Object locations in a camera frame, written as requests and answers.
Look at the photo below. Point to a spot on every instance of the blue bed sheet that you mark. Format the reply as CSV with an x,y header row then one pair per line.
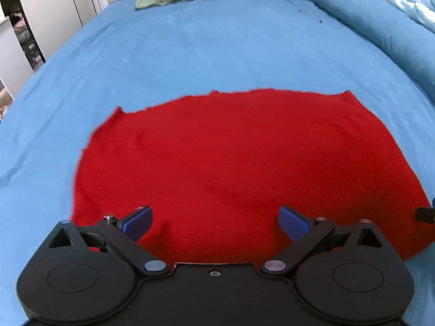
x,y
135,59

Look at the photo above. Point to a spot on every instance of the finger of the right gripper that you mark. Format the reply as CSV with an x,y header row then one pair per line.
x,y
426,214

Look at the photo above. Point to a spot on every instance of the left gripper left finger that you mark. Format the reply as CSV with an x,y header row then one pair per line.
x,y
80,275

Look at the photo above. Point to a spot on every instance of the blue folded duvet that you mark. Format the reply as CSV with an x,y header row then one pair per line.
x,y
409,44

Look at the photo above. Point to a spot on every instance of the red knit sweater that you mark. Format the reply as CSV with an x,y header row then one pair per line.
x,y
215,169

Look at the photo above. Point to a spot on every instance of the white wardrobe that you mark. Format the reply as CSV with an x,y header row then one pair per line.
x,y
33,30

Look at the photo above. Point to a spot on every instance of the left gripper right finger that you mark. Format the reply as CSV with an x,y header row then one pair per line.
x,y
343,273

